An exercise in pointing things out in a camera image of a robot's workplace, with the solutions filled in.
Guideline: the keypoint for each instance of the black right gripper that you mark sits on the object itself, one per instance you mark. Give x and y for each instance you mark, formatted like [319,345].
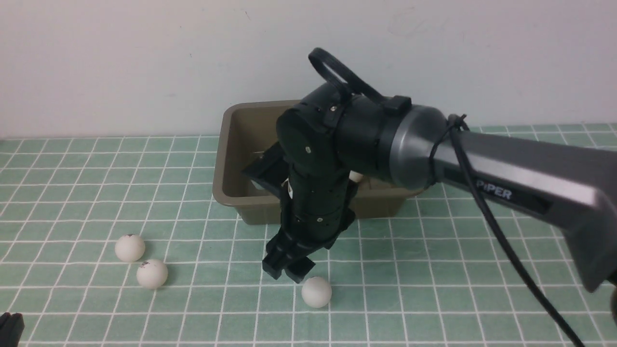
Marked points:
[314,208]

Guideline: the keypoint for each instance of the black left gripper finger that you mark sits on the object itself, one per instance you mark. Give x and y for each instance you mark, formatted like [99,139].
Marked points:
[11,329]

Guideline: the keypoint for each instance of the white ball with logo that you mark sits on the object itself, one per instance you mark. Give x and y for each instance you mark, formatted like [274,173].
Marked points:
[152,274]

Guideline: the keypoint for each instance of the white ball cluster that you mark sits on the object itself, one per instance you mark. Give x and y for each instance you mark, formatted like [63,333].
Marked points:
[356,177]

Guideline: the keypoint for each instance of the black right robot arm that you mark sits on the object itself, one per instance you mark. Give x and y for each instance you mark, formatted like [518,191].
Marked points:
[324,137]

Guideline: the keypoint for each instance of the green checkered tablecloth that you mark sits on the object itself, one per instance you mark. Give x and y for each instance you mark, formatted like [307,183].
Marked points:
[431,276]

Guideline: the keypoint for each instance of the olive green plastic bin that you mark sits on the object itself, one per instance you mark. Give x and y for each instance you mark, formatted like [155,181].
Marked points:
[248,129]

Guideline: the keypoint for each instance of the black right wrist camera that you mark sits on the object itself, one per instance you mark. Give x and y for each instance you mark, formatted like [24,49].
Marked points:
[268,171]

